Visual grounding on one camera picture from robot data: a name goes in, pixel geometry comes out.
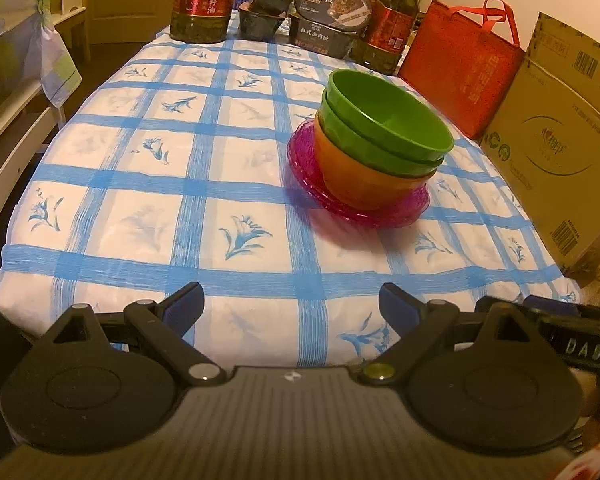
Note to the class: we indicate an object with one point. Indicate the dark round food tub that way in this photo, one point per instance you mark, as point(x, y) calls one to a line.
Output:
point(260, 25)

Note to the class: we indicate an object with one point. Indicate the small green plastic bowl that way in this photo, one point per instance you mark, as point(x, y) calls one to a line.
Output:
point(390, 110)

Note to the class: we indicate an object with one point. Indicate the wooden cabinet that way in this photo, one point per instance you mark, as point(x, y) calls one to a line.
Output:
point(129, 5)

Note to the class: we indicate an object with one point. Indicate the pastel checked chair cover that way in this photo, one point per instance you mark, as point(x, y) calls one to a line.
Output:
point(59, 65)

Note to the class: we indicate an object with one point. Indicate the large pink plastic plate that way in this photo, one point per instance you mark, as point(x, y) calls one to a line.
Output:
point(310, 180)

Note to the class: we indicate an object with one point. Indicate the orange plastic bowl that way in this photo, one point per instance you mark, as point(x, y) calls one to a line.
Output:
point(365, 185)

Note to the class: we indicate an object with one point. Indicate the black instant rice meal box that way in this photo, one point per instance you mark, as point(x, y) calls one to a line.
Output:
point(320, 37)

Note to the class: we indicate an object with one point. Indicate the red tote bag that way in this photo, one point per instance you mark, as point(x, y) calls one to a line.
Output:
point(460, 70)

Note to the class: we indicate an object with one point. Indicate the tall red-label oil bottle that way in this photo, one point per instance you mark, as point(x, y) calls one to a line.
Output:
point(204, 0)

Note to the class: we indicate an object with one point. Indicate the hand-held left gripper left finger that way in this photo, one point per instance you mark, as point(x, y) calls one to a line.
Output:
point(184, 305)

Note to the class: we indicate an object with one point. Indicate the large green plastic bowl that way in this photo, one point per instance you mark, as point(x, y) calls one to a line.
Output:
point(360, 145)

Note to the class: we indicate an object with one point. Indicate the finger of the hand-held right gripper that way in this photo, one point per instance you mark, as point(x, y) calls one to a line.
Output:
point(484, 303)
point(550, 305)

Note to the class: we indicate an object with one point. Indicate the oval instant rice meal box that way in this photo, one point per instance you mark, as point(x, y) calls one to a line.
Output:
point(330, 2)

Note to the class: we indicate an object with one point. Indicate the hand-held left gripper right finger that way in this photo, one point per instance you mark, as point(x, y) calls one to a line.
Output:
point(397, 305)

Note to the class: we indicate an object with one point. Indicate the person's right hand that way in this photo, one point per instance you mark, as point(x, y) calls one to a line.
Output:
point(594, 400)

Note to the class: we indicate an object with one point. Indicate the white wooden chair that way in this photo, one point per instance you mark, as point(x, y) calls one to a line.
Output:
point(9, 125)

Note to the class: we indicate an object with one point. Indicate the large printed cardboard box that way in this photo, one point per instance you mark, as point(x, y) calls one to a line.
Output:
point(560, 150)

